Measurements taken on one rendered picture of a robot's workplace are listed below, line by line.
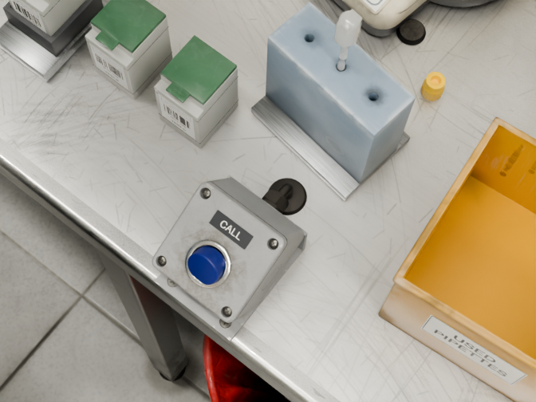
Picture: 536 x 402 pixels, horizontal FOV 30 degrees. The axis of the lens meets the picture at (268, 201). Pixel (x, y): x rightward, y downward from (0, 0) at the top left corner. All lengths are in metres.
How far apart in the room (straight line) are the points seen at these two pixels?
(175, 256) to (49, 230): 1.02
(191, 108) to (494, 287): 0.25
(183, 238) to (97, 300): 0.98
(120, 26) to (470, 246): 0.30
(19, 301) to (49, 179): 0.91
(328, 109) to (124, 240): 0.18
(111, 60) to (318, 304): 0.23
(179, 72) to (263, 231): 0.14
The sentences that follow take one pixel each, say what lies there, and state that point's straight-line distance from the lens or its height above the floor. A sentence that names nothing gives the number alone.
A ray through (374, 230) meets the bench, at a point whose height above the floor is 0.87.
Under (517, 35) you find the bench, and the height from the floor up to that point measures 0.88.
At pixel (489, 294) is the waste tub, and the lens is 0.73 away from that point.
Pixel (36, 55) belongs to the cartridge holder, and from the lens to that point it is 0.79.
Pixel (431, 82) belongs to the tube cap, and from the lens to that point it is 0.77.
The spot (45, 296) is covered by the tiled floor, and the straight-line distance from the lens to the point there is 1.65.
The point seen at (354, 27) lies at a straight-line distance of 0.62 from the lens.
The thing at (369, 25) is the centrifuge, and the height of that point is 0.89.
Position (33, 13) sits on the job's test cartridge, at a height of 0.93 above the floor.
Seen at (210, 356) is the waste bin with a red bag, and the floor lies 0.44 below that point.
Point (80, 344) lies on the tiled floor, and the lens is 1.63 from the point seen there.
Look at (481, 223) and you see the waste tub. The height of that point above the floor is 0.88.
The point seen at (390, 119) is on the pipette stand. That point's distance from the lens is 0.66.
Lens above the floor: 1.57
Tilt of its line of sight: 70 degrees down
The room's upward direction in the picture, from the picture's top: 3 degrees clockwise
